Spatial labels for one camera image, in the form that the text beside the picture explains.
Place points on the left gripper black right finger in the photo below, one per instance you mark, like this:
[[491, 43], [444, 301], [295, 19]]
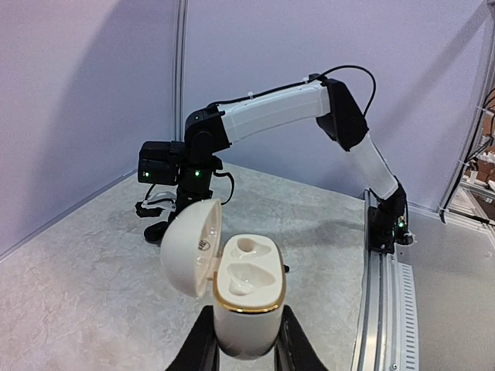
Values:
[[293, 350]]

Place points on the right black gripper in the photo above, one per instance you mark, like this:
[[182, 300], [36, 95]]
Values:
[[186, 198]]

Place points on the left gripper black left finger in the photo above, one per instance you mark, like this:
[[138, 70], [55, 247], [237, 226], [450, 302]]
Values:
[[200, 351]]

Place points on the small white charging case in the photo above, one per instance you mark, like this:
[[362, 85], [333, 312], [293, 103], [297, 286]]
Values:
[[246, 275]]

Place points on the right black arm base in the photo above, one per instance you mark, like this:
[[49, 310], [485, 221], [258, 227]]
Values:
[[385, 242]]

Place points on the black oval charging case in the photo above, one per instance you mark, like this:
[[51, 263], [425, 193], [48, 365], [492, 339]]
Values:
[[153, 234]]

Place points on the aluminium front rail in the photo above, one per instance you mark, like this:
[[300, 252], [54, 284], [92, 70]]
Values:
[[387, 329]]

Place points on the right aluminium corner post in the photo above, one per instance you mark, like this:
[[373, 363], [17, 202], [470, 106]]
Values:
[[178, 69]]

